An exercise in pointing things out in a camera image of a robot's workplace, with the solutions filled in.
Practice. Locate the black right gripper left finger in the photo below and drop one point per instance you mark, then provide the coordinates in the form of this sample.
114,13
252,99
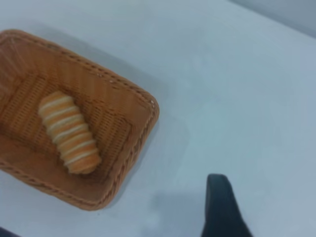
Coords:
3,233

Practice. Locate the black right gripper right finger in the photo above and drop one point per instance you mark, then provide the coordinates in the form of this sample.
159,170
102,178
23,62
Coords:
222,212

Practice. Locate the striped long bread roll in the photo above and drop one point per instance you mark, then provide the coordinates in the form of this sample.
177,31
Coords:
70,133

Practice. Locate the orange woven wicker basket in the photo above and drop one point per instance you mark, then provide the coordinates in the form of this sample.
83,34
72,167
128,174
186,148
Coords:
103,98

